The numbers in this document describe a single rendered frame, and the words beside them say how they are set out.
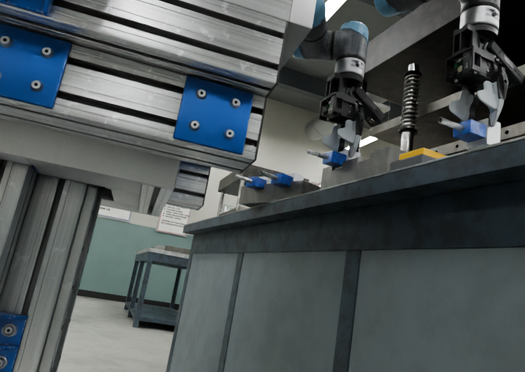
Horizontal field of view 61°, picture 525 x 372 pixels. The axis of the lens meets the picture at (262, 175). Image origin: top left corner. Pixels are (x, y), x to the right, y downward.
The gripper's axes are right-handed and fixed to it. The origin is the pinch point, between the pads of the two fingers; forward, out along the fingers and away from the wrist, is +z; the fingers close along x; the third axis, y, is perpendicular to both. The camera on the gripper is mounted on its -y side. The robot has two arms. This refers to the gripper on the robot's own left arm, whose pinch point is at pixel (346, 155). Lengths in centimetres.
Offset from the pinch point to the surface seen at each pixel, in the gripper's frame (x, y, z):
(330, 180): -2.3, 2.1, 6.6
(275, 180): -15.5, 11.1, 6.4
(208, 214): -699, -163, -85
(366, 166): 11.9, 2.1, 5.7
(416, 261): 31.3, 3.9, 26.4
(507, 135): -19, -79, -34
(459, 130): 28.9, -6.4, -0.7
